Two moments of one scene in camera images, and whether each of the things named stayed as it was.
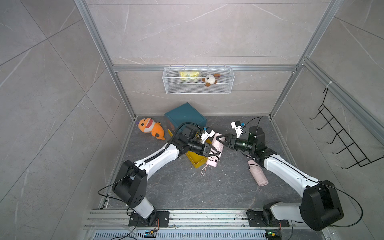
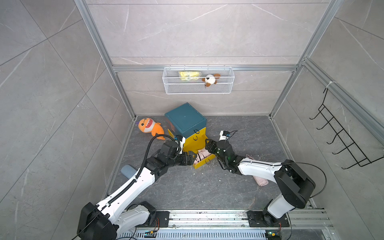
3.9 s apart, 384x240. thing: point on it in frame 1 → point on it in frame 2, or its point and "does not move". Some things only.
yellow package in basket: x=189 y=75 does not move
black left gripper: x=208 y=147 → x=189 y=161
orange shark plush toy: x=148 y=125 does not move
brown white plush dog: x=210 y=79 does not move
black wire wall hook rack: x=349 y=143 does not move
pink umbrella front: x=217 y=143 → x=201 y=154
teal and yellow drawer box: x=186 y=115 does not move
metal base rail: x=113 y=224 does not move
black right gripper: x=228 y=141 → x=211 y=143
